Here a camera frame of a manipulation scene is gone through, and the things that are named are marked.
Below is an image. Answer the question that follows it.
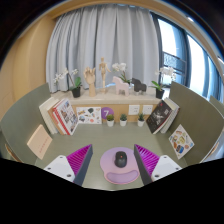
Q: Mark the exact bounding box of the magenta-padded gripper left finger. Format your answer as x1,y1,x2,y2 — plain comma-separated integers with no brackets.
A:
43,143,94,187

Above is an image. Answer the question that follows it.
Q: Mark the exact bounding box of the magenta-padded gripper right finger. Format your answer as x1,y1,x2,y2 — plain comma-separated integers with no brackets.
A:
133,143,183,186

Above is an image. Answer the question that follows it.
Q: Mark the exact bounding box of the black computer mouse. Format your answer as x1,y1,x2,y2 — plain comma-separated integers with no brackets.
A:
114,150,128,169

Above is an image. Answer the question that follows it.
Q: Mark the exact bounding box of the purple mouse pad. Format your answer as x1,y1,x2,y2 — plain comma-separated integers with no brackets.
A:
99,146,141,185

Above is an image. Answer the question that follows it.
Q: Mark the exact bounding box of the colourful food sticker sheet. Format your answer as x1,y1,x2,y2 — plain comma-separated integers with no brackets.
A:
168,123,195,160

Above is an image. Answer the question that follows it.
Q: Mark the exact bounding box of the beige booklet with red text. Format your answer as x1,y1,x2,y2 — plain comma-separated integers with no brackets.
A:
26,124,54,160

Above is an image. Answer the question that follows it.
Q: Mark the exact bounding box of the brown kraft cover book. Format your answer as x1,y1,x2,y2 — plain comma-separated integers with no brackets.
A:
48,108,63,135

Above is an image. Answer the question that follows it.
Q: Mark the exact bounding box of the red spine book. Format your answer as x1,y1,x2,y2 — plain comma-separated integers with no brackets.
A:
51,106,71,136

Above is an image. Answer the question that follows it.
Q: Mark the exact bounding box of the small succulent in white pot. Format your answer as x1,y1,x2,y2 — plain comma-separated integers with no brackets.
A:
105,113,115,128
137,112,146,128
119,113,128,127

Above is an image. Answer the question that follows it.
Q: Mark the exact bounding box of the black cover book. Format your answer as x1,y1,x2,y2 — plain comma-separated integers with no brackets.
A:
145,99,174,135

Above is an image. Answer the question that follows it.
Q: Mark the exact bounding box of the magazine with photo cover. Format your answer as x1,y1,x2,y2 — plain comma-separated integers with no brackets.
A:
53,98,80,136

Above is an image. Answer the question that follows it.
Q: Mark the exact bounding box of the white book behind black book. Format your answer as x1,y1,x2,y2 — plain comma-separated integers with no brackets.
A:
160,97,181,134

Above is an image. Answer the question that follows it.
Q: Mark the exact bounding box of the white sticker sheet card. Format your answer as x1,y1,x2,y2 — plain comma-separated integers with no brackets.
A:
75,106,103,125

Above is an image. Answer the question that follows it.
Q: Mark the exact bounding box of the purple round number sticker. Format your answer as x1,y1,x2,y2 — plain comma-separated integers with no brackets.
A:
100,106,115,120

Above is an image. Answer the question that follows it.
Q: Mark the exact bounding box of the white orchid in black pot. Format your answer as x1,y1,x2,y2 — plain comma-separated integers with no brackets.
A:
53,68,83,99
148,66,177,100

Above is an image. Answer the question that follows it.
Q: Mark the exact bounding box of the wooden desk shelf ledge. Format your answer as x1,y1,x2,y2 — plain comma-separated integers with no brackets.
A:
49,88,171,123

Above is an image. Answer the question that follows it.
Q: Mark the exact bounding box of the black wooden horse figure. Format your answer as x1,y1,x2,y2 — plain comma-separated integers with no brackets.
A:
130,77,148,96

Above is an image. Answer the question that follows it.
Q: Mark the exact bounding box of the pink wooden horse figure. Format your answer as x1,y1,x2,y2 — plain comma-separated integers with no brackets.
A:
111,75,130,97

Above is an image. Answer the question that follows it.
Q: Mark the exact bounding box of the wooden hand model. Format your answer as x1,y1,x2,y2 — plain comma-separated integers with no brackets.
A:
83,66,97,98

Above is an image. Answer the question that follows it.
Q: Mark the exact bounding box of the wooden artist mannequin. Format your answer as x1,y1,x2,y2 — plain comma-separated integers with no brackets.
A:
97,57,112,94

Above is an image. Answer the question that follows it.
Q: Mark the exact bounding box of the white orchid behind horse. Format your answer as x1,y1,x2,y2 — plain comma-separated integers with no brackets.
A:
111,62,132,85

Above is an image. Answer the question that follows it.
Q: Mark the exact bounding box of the grey curtain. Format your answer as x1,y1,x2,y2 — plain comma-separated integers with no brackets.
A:
45,3,163,94

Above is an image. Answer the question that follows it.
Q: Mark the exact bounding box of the white wall socket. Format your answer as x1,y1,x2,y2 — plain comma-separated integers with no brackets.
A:
128,104,141,116
142,104,154,116

